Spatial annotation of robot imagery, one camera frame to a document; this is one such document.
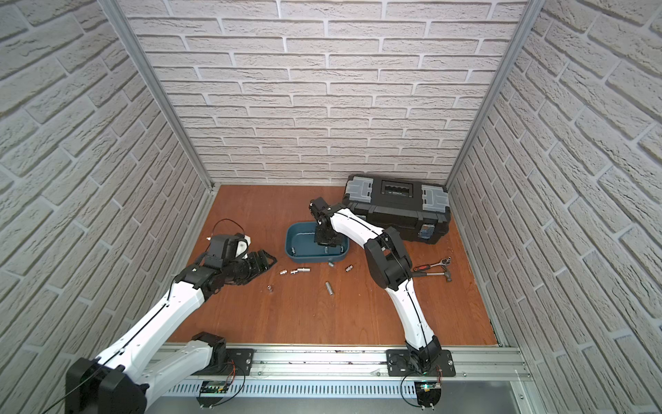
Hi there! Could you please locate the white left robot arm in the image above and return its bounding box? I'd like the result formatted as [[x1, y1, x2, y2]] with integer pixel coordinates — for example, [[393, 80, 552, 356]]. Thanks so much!
[[65, 250, 277, 413]]

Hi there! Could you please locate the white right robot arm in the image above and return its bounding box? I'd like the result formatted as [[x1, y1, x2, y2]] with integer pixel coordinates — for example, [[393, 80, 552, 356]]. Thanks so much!
[[310, 198, 441, 373]]

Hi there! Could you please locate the teal plastic storage box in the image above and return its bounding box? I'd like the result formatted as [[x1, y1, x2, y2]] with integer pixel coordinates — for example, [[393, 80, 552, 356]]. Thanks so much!
[[284, 222, 350, 264]]

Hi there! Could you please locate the black grey toolbox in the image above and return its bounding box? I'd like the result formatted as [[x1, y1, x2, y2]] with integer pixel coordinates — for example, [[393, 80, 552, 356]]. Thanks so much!
[[342, 174, 452, 244]]

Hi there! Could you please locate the left controller board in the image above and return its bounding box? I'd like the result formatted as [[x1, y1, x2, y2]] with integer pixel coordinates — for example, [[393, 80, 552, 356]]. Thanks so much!
[[197, 381, 232, 408]]

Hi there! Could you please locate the controller board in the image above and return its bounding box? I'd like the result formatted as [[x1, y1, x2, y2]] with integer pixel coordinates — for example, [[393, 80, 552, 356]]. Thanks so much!
[[414, 381, 442, 410], [197, 381, 232, 408]]

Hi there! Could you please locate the ratchet wrench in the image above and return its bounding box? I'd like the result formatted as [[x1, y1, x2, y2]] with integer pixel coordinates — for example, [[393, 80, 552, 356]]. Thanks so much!
[[412, 257, 451, 272]]

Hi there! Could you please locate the right controller board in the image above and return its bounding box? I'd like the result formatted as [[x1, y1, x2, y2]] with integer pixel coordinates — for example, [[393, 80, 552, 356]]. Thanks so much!
[[414, 381, 442, 410]]

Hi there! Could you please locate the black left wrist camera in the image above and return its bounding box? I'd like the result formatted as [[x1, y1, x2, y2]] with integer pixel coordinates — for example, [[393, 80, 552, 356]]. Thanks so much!
[[204, 233, 251, 269]]

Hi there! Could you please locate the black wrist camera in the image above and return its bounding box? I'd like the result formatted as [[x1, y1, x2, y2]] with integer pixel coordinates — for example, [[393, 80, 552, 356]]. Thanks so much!
[[310, 198, 330, 222], [204, 233, 251, 269]]

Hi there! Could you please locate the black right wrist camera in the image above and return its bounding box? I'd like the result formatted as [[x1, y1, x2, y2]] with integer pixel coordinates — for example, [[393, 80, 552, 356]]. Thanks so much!
[[310, 198, 330, 222]]

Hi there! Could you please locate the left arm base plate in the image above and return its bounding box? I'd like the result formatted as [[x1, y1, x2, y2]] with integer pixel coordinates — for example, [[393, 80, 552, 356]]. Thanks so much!
[[203, 348, 255, 376]]

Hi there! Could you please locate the hammer with dark handle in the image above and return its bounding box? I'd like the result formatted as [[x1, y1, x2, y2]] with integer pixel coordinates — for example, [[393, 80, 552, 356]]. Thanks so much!
[[412, 271, 453, 282]]

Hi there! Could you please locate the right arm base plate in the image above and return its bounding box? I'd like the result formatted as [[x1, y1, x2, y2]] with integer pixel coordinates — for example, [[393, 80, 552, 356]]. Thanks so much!
[[385, 348, 456, 379]]

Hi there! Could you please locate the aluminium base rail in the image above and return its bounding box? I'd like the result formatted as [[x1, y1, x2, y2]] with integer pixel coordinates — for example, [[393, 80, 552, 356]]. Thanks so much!
[[166, 344, 533, 400]]

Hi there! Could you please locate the aluminium frame post left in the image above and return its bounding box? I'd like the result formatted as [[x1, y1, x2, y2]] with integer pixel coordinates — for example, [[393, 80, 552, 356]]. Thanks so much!
[[99, 0, 214, 191]]

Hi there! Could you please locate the aluminium frame post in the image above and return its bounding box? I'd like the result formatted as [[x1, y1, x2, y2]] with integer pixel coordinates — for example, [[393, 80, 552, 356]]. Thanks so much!
[[446, 0, 545, 190], [99, 0, 214, 191]]

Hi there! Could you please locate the aluminium frame post right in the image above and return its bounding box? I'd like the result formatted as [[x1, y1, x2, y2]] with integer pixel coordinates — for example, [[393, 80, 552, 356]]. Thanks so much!
[[446, 0, 545, 190]]

